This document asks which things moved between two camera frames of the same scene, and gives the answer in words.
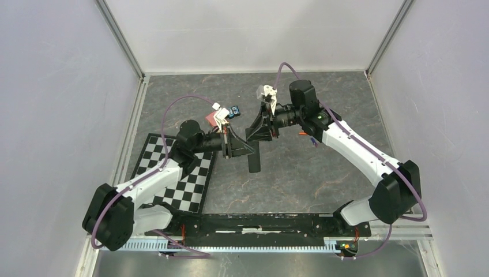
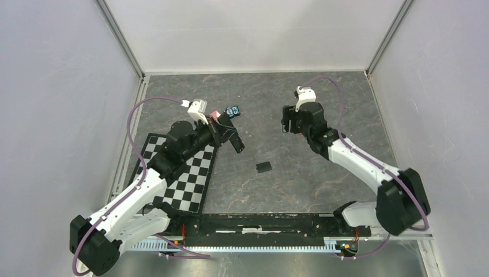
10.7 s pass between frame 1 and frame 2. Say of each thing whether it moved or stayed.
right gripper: moved
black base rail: stayed
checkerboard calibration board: stayed
